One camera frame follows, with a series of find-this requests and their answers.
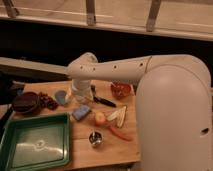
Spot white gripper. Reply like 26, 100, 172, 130
65, 79, 93, 104

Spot blue sponge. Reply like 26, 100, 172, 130
72, 105, 91, 121

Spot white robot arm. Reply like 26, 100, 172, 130
67, 53, 213, 171

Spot blue plastic cup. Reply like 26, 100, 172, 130
55, 90, 68, 106

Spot small metal cup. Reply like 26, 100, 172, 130
89, 131, 103, 147

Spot bunch of dark grapes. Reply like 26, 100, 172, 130
39, 92, 58, 110

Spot apple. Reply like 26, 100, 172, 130
94, 112, 107, 126

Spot dark brown bowl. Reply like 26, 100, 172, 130
12, 92, 40, 114

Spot wooden cutting board table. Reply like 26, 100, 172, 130
7, 79, 141, 171

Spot red bowl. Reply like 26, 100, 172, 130
110, 82, 131, 100

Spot banana slices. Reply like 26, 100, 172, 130
107, 106, 127, 128

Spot green plastic tray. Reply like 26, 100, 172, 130
0, 113, 70, 171

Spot orange carrot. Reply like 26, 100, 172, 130
108, 125, 133, 141

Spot black handled knife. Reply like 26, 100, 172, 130
91, 85, 117, 107

